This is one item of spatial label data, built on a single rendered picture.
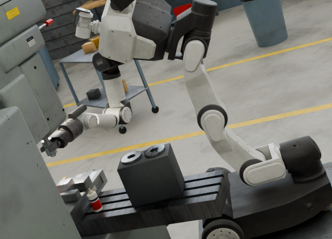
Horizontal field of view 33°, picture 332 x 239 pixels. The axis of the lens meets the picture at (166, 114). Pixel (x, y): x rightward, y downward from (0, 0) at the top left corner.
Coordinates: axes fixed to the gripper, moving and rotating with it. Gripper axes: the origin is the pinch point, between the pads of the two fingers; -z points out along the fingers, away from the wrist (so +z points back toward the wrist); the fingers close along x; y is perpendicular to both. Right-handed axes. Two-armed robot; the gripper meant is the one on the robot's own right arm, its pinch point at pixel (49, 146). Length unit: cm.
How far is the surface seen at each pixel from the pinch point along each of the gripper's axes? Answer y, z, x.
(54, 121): -11.6, -0.1, 10.6
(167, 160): 15, 11, 50
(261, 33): 111, 452, -132
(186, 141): 126, 223, -113
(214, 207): 35, 8, 66
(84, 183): 21.7, 4.0, 5.5
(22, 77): -35.2, -8.7, 15.5
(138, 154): 11.9, 11.1, 36.1
